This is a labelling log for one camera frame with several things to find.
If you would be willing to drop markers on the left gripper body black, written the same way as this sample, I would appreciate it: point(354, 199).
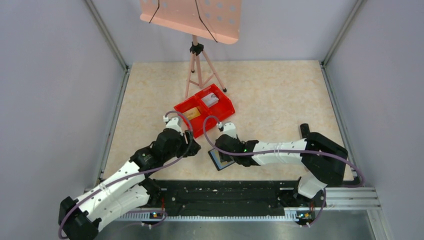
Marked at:
point(180, 147)

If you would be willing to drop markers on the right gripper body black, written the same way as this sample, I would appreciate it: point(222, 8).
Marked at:
point(235, 157)

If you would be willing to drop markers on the black leather card holder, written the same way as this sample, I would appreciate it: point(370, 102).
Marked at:
point(219, 162)

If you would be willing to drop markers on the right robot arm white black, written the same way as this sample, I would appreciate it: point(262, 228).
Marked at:
point(324, 159)

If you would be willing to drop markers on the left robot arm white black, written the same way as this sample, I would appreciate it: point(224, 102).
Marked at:
point(83, 217)

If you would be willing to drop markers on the gold VIP card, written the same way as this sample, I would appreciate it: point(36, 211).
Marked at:
point(192, 113)

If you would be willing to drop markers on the white silver card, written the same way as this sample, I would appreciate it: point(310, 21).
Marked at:
point(210, 99)

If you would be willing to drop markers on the red plastic bin left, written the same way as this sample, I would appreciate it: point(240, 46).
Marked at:
point(197, 123)

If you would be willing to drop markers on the red plastic bin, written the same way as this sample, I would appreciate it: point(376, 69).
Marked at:
point(197, 123)
point(224, 108)

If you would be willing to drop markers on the red plastic bin right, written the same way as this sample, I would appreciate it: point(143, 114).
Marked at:
point(224, 108)

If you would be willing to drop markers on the pink music stand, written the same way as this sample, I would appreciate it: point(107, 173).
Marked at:
point(217, 20)

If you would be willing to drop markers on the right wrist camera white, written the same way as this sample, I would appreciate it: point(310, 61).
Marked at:
point(228, 128)

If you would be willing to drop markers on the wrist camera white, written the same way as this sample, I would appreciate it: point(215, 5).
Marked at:
point(228, 128)
point(174, 123)

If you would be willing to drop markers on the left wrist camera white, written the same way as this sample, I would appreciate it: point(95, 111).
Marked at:
point(174, 123)

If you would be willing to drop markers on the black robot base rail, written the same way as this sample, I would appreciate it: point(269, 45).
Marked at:
point(229, 201)

